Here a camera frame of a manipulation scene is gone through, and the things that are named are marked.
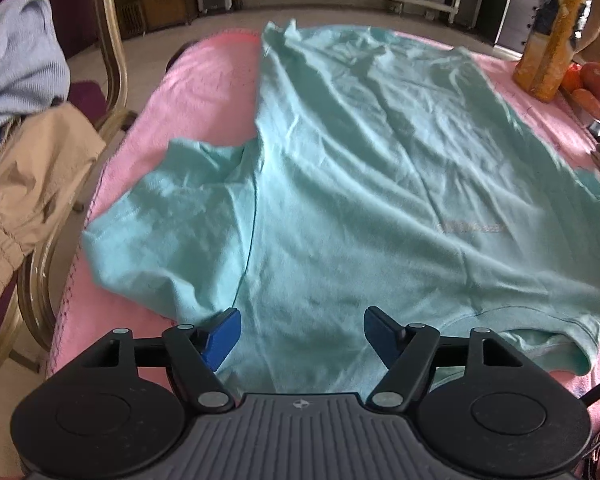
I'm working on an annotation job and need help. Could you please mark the teal t-shirt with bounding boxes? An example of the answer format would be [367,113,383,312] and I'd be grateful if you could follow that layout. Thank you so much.
[81,19,600,401]

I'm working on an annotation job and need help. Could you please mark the beige jacket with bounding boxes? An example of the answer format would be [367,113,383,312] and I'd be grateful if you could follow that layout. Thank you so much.
[0,103,105,297]

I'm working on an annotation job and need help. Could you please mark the pink embroidered blanket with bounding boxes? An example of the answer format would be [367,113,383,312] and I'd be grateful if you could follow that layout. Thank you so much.
[44,27,600,480]

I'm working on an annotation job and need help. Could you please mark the orange and red fruits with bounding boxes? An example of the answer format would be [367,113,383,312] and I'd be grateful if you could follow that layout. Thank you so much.
[560,62,600,120]

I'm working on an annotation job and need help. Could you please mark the light blue knit sweater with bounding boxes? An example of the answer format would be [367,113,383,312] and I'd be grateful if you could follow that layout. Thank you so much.
[0,0,70,129]

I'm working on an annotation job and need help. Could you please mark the black drawer cabinet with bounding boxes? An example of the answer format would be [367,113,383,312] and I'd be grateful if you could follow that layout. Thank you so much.
[474,0,539,53]

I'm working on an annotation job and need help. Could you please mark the wooden chair maroon cushion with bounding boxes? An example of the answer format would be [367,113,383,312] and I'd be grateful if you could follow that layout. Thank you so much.
[0,0,141,380]

